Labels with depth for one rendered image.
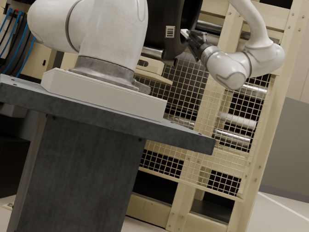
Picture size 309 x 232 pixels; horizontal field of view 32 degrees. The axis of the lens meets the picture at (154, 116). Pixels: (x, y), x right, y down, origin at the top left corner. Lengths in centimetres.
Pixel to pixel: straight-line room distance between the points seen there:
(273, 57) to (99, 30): 84
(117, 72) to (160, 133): 23
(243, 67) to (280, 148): 432
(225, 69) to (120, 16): 65
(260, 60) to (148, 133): 87
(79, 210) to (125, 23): 48
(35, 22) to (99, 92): 37
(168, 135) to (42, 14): 54
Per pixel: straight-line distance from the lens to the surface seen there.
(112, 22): 136
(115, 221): 136
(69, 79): 126
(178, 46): 253
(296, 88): 624
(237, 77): 191
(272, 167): 622
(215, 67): 195
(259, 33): 199
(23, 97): 115
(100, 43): 136
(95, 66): 135
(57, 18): 149
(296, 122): 627
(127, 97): 129
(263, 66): 200
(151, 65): 240
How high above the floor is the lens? 71
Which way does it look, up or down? 2 degrees down
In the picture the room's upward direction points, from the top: 16 degrees clockwise
